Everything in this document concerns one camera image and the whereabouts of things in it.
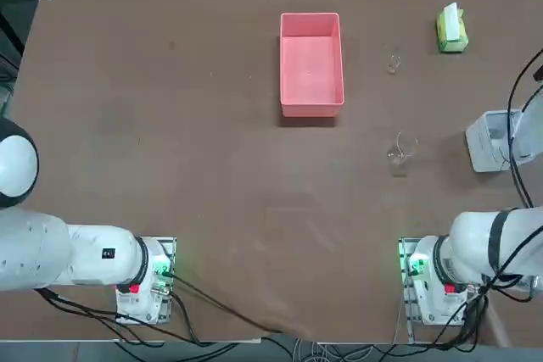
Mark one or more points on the green tissue pack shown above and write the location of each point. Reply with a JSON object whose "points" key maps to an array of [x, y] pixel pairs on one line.
{"points": [[451, 31]]}

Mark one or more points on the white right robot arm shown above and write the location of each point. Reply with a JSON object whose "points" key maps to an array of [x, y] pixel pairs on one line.
{"points": [[466, 247]]}

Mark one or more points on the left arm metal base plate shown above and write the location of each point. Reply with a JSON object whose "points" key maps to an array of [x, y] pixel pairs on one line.
{"points": [[167, 315]]}

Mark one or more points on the large glass beaker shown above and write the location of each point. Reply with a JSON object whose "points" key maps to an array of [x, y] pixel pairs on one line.
{"points": [[401, 154]]}

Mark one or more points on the pink plastic container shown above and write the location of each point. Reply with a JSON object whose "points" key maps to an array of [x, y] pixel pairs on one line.
{"points": [[311, 69]]}

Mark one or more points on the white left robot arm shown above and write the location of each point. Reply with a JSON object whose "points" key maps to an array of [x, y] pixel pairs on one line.
{"points": [[42, 252]]}

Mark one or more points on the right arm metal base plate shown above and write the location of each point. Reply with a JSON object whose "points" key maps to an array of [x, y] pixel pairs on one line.
{"points": [[404, 307]]}

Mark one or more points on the small glass beaker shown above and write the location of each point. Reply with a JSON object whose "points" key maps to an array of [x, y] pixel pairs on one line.
{"points": [[393, 65]]}

